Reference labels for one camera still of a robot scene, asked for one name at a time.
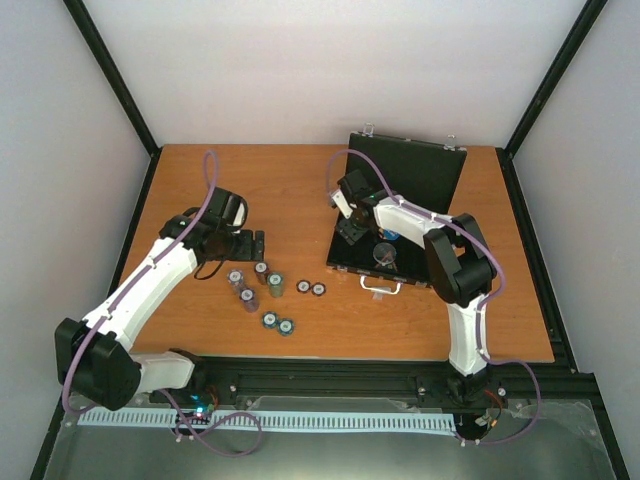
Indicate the triangular all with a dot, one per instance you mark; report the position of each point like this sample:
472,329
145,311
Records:
386,260

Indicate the left black frame post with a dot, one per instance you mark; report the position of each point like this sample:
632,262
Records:
86,26

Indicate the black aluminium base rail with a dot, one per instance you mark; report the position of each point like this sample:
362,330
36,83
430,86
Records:
229,381

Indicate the light blue cable duct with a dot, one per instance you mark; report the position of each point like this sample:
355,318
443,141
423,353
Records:
276,421

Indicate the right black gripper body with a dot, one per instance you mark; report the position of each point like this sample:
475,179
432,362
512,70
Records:
354,233

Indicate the blue short stack right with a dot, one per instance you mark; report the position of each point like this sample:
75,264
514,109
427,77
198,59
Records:
286,327

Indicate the blue short stack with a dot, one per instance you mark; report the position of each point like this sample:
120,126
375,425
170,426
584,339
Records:
286,327
270,320

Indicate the purple chip stack upper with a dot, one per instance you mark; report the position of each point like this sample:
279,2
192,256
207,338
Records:
236,280

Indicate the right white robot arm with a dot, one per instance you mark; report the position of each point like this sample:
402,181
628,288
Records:
460,267

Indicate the blue short stack left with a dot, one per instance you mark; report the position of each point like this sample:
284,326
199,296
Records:
270,320

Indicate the green tall chip stack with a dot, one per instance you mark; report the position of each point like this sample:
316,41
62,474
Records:
275,283

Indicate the black frame post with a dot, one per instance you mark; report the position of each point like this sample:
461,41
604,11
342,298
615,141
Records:
569,48
86,26

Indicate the clear round dealer button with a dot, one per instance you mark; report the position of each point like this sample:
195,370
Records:
383,246

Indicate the right black frame post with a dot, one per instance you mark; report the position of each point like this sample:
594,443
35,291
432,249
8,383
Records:
569,48

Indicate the brown tall chip stack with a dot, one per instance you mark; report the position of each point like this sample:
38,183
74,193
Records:
261,270

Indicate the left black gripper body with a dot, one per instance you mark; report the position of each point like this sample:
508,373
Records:
234,251

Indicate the black poker set case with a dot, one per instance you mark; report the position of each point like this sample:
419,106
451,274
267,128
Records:
424,173

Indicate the purple chip stack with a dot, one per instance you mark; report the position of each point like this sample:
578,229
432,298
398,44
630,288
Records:
236,280
249,300

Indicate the purple chip stack lower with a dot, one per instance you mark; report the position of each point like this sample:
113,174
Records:
249,300

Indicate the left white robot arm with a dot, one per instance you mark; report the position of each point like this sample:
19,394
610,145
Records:
93,355

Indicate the blue round blind button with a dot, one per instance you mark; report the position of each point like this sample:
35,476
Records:
390,235

